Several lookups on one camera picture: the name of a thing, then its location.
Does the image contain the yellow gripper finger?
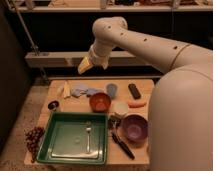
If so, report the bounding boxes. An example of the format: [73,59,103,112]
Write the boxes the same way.
[78,57,93,74]

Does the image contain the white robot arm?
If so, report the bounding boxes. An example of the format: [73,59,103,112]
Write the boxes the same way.
[78,17,213,171]

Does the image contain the purple bowl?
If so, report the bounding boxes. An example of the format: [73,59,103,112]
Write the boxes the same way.
[121,114,148,143]

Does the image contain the orange bowl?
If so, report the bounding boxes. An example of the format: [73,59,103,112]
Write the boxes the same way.
[89,92,111,112]

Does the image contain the grey metal shelf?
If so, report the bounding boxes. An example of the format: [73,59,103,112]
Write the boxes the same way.
[24,50,161,69]

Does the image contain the black rectangular block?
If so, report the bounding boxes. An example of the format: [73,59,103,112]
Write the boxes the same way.
[128,84,141,99]

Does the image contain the bunch of red grapes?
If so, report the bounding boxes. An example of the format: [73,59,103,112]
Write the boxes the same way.
[25,126,44,163]

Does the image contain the orange carrot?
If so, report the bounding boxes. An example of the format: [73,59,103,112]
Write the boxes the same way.
[127,101,147,108]

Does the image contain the green plastic tray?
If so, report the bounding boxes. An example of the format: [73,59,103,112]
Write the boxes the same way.
[37,112,108,165]

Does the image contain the blue plastic cup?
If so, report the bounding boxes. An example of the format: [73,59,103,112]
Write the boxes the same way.
[106,83,117,99]

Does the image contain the black handled utensil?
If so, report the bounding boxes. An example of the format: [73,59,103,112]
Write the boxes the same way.
[109,119,135,160]

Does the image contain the silver fork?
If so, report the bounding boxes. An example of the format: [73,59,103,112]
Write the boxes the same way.
[86,121,91,154]

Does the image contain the blue cloth piece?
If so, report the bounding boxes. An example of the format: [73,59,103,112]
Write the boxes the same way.
[86,88,104,97]

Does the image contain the light blue towel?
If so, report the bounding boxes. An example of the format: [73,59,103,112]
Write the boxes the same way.
[71,84,88,98]

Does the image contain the small black round lid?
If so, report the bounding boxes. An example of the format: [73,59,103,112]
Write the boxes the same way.
[48,100,59,111]

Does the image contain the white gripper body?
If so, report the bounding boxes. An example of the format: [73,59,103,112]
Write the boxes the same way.
[89,40,114,69]

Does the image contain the white cup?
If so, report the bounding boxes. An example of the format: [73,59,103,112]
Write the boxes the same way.
[113,102,129,117]

